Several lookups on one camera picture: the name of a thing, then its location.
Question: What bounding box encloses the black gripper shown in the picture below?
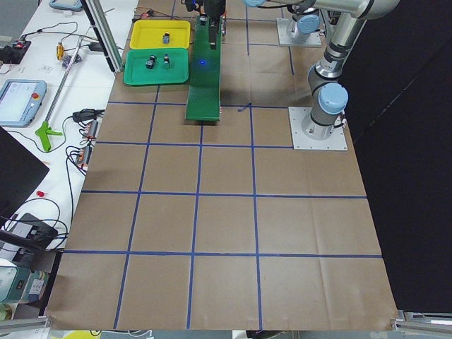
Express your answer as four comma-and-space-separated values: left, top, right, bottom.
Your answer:
203, 0, 226, 49

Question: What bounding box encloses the green push button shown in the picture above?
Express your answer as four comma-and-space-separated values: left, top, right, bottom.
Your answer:
163, 54, 171, 69
145, 55, 157, 69

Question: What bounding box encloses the yellow plastic tray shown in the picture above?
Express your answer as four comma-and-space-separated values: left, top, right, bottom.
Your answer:
129, 20, 191, 49

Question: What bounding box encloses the green conveyor belt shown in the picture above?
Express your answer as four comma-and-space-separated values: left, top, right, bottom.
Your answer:
185, 16, 222, 121

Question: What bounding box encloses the green plastic tray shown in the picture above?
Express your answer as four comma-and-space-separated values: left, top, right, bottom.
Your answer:
124, 48, 189, 85

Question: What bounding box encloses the black power adapter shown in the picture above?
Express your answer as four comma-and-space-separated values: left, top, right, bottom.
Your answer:
72, 109, 105, 123

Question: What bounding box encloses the brass cylinder connector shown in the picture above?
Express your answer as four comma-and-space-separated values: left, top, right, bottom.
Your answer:
56, 42, 65, 60

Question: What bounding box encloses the orange relay module upper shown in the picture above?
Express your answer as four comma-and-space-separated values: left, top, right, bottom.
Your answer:
82, 120, 99, 140

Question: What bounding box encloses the orange relay module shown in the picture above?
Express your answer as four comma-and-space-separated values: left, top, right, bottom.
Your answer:
82, 120, 99, 140
76, 145, 93, 168

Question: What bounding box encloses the orange relay module lower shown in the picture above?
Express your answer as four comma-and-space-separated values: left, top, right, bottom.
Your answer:
76, 145, 93, 168

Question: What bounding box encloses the teach pendant tablet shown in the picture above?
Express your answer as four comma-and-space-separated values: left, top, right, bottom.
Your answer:
1, 79, 47, 128

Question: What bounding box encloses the black monitor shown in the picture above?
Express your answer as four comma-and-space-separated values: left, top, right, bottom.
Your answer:
0, 128, 49, 218

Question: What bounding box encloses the black device box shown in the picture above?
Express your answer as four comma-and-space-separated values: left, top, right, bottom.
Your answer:
1, 213, 58, 250

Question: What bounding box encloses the teal equipment box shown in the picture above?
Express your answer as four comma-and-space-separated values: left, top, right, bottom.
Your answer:
0, 258, 49, 304

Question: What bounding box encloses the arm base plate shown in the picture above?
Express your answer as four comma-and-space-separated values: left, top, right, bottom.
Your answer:
288, 107, 347, 151
276, 18, 322, 47

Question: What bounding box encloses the aluminium frame post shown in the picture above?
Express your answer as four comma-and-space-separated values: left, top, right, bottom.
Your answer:
81, 0, 123, 73

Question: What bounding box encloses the green handled reach grabber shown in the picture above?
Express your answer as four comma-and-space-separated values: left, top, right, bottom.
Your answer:
35, 36, 84, 153

